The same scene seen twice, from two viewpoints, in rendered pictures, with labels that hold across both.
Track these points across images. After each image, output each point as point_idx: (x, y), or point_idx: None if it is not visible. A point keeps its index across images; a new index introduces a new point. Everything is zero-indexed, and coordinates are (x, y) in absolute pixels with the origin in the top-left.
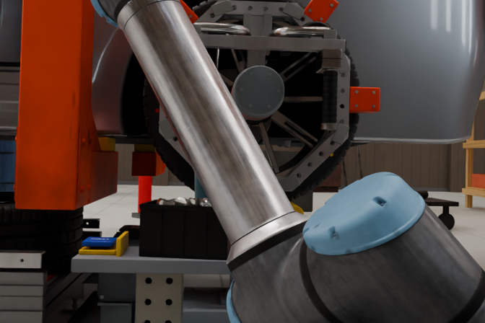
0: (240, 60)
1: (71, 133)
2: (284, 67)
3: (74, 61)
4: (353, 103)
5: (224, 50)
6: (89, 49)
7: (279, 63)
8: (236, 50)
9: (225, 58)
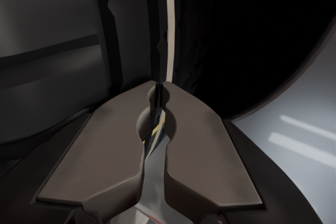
0: (225, 2)
1: None
2: (204, 56)
3: None
4: None
5: None
6: None
7: (210, 51)
8: None
9: None
